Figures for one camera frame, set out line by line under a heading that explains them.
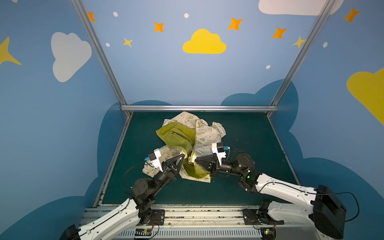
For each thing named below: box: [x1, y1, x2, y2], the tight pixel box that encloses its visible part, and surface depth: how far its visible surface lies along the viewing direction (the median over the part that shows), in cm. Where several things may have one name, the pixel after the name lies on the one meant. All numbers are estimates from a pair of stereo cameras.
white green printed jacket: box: [142, 111, 226, 183], surface depth 103 cm
